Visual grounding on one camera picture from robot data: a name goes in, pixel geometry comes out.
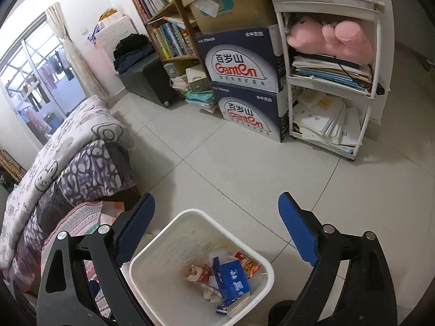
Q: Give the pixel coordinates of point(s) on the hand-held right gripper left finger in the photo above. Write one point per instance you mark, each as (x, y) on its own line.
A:
(134, 234)

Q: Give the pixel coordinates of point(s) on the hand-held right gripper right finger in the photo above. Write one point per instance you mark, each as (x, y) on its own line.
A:
(299, 234)

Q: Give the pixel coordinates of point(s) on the white plastic trash bin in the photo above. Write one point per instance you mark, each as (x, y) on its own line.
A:
(170, 244)

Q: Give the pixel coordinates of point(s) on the red snack wrapper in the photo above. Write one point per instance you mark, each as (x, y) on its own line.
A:
(249, 265)

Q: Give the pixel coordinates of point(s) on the blue cardboard box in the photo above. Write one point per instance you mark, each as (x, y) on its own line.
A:
(231, 276)

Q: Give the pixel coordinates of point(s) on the white tissue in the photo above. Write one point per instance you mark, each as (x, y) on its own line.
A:
(211, 293)

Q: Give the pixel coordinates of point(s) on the small blue white box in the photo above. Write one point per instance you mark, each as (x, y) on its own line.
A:
(232, 307)

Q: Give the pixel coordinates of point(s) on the pink checked cloth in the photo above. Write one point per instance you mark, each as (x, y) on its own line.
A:
(112, 210)

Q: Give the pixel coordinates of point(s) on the patterned tablecloth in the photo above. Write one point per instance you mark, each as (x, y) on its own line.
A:
(68, 224)

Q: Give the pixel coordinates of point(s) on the purple patterned blanket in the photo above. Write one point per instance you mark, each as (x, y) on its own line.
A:
(98, 173)

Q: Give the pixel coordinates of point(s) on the bed with grey headboard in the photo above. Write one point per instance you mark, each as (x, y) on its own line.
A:
(125, 163)

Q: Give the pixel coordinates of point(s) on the dark round object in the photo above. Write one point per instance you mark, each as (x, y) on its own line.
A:
(283, 314)

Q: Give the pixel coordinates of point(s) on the white cartoon print quilt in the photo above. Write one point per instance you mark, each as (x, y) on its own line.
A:
(68, 142)

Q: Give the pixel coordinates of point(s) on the stack of white booklets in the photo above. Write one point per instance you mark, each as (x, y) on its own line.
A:
(326, 119)

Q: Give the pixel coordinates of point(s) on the dark blue water carton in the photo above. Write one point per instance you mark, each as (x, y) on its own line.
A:
(238, 61)
(248, 115)

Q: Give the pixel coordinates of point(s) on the black ottoman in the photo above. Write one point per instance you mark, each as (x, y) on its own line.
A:
(149, 81)

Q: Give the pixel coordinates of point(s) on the stack of books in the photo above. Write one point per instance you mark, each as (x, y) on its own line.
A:
(197, 91)

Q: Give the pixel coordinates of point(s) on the stack of papers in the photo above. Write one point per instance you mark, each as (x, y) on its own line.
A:
(326, 73)

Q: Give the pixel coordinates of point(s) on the row of hanging clothes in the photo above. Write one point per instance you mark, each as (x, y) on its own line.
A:
(44, 85)

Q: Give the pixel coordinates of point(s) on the pile of black clothes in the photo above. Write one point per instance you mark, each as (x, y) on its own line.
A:
(132, 52)

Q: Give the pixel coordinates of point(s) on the cream curtain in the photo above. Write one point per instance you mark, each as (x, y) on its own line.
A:
(78, 57)

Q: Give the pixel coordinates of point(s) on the pink plush toy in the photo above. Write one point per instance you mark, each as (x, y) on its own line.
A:
(326, 39)

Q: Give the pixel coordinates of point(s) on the sliding glass door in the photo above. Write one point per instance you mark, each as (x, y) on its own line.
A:
(23, 61)

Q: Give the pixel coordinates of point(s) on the pale drawer cabinet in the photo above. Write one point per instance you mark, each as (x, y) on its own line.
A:
(115, 27)

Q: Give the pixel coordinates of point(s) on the white shelf rack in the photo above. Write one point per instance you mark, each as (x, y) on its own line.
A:
(377, 40)

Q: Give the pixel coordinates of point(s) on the wooden bookshelf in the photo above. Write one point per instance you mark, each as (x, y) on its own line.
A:
(180, 13)

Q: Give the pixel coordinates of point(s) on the brown cardboard box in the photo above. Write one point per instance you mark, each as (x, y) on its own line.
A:
(244, 3)

